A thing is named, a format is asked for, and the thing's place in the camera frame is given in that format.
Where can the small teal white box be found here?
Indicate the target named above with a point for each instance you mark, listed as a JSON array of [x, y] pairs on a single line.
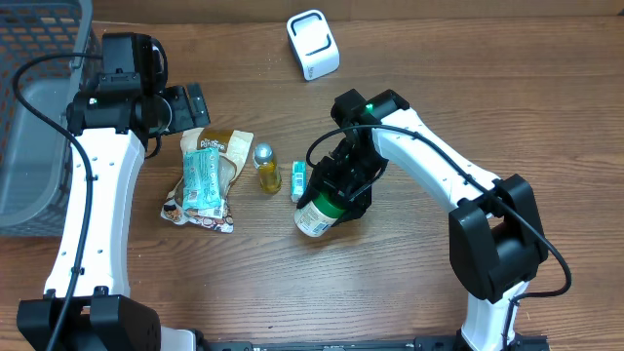
[[298, 180]]

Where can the teal wipes packet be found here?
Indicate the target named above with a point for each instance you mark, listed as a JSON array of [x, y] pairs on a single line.
[[201, 189]]

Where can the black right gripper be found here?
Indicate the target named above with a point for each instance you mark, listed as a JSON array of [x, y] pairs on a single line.
[[327, 173]]

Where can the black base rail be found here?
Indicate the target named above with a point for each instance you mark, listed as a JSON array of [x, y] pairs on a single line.
[[331, 346]]

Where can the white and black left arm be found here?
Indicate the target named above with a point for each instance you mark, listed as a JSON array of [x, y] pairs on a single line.
[[86, 303]]

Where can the white barcode scanner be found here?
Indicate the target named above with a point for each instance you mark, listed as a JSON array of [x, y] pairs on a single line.
[[312, 44]]

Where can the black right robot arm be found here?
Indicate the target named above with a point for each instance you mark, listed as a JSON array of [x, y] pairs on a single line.
[[494, 230]]

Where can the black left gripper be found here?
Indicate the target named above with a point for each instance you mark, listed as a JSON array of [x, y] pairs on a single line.
[[185, 119]]

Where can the yellow oil bottle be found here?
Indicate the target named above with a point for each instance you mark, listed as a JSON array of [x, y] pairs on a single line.
[[268, 171]]

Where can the brown white snack bag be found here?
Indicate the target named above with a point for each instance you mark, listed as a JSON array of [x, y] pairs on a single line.
[[233, 147]]

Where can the green lid white jar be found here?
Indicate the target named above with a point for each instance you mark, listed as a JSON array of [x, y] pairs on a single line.
[[317, 216]]

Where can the dark grey plastic basket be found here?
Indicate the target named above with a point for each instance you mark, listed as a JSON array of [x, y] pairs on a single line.
[[36, 165]]

